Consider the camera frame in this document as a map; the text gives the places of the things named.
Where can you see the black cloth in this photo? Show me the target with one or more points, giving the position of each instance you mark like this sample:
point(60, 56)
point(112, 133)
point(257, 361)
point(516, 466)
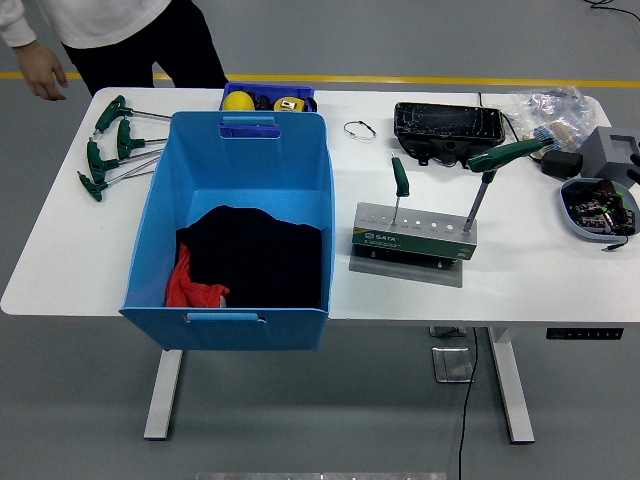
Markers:
point(260, 260)

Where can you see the small silver floor bracket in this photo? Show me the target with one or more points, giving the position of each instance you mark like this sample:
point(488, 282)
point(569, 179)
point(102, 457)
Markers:
point(446, 331)

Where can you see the person's right forearm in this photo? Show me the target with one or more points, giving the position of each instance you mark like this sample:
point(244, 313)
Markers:
point(15, 25)

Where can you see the silver floor socket plate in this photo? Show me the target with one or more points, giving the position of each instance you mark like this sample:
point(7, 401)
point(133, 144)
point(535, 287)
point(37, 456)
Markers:
point(452, 365)

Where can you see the red cloth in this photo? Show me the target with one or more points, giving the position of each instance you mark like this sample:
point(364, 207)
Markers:
point(185, 290)

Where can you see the small dark blue bin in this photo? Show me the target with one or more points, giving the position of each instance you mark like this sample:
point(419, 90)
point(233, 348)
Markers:
point(270, 90)

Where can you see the dark brown small object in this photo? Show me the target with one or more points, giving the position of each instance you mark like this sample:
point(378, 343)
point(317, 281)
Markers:
point(264, 102)

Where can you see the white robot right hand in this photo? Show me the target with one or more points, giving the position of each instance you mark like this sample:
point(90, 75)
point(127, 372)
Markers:
point(636, 160)

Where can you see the black power adapter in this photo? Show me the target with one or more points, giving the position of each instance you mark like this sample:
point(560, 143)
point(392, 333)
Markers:
point(562, 164)

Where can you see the large blue plastic bin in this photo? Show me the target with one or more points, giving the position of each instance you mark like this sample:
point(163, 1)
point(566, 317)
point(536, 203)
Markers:
point(240, 165)

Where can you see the white table leg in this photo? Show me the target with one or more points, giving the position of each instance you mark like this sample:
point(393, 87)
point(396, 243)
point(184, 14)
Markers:
point(162, 395)
point(510, 390)

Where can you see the person's torso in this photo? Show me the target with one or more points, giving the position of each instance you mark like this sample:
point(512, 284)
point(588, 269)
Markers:
point(125, 25)

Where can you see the grey square block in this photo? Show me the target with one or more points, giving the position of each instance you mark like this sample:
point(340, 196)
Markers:
point(600, 155)

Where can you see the dark electronic parts pile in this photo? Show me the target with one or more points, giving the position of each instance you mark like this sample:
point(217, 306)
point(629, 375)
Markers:
point(600, 210)

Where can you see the yellow tape measure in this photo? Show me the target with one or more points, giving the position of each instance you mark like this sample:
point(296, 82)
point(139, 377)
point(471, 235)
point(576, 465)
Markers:
point(289, 104)

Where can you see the grey green hex key rack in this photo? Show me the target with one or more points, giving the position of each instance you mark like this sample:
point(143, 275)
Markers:
point(415, 242)

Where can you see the yellow ball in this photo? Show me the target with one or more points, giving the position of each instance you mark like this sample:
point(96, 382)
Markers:
point(239, 101)

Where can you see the person's right hand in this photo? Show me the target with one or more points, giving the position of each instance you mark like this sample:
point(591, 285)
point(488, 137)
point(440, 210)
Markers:
point(42, 70)

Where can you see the black table control panel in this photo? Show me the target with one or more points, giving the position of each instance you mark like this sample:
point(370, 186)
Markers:
point(585, 334)

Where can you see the light blue bowl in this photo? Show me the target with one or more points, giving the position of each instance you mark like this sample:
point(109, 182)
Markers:
point(570, 220)

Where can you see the black plastic housing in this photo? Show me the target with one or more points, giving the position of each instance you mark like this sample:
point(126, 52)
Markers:
point(450, 125)

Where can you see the clear plastic bag of parts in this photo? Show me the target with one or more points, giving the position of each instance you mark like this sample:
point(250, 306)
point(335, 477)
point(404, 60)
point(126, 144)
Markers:
point(555, 107)

